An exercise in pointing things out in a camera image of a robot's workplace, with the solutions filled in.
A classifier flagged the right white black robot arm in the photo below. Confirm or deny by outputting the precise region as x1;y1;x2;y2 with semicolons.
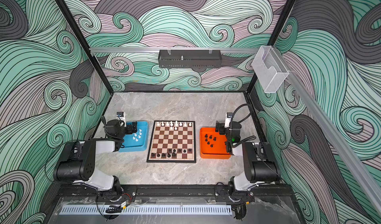
215;104;282;195

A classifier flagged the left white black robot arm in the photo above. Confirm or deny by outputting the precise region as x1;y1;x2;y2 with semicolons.
53;112;138;197

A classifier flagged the folding chess board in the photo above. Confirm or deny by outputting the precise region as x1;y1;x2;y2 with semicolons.
146;121;196;164

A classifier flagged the blue plastic tray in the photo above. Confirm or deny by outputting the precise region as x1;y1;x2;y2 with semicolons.
119;121;149;152

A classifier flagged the orange plastic tray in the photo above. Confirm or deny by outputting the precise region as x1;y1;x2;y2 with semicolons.
200;127;231;160

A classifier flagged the clear acrylic wall holder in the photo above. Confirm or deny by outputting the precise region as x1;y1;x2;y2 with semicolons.
252;46;289;93

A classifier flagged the aluminium wall rail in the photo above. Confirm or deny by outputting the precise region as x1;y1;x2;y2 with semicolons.
89;47;260;55

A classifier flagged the black perforated wall shelf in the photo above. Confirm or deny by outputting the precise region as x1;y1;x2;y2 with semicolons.
158;49;222;69

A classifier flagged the white slotted cable duct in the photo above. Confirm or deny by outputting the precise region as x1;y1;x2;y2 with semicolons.
59;205;233;216

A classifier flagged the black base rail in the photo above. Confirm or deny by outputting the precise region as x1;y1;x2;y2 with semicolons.
59;184;294;198

